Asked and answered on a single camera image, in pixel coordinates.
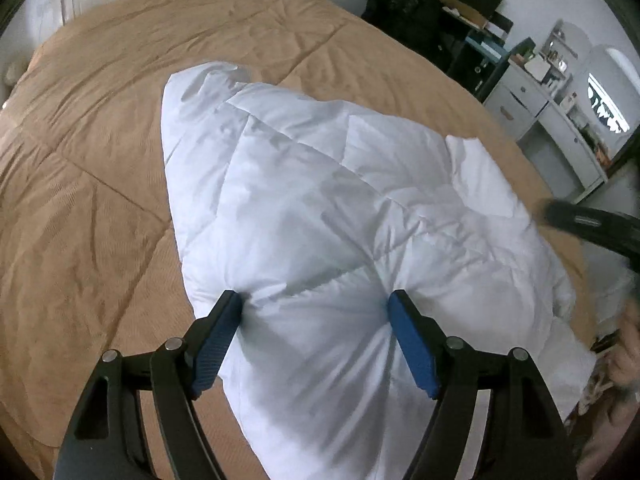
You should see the white puffy jacket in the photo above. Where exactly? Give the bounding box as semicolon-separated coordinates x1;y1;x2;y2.
161;61;598;480

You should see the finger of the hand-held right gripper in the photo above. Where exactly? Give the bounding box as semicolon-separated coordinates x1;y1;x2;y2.
542;199;640;268

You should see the tan bedspread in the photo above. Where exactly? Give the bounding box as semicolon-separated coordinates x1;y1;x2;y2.
0;0;601;480

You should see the white vanity desk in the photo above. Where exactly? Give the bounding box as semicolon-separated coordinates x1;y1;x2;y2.
482;20;640;203

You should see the black chair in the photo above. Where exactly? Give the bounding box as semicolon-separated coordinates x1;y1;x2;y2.
475;36;537;105

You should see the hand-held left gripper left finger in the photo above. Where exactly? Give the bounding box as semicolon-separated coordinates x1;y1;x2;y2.
56;290;244;480

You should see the black backpack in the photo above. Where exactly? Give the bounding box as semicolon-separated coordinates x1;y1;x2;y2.
361;0;451;68

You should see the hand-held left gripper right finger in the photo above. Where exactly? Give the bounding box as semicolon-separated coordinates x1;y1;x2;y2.
387;289;576;480

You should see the person's right forearm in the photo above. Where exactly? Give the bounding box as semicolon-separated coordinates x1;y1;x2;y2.
607;310;640;413

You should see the arched vanity mirror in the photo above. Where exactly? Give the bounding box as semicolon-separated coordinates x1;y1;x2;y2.
582;45;640;157

